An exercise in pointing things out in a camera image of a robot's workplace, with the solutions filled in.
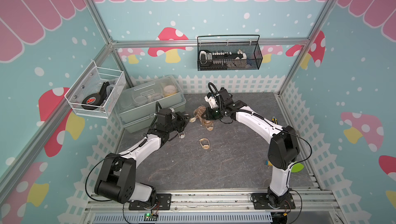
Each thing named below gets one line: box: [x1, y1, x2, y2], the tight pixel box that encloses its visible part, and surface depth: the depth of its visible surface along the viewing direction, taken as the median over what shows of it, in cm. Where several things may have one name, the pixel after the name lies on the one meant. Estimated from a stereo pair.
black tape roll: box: [80, 87, 107, 111], surface depth 71 cm
